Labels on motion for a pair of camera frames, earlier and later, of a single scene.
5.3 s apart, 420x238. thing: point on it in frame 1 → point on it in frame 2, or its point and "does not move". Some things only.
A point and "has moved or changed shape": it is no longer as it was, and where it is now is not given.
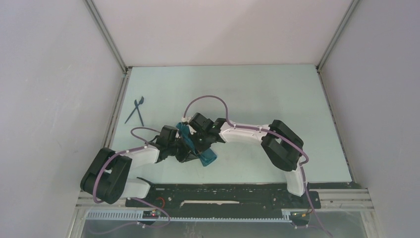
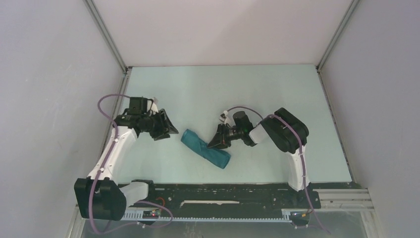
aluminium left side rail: (116, 111) does not move
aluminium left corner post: (107, 34) does not move
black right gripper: (200, 147) → (217, 142)
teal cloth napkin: (206, 155) has moved or changed shape
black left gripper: (187, 154) → (165, 125)
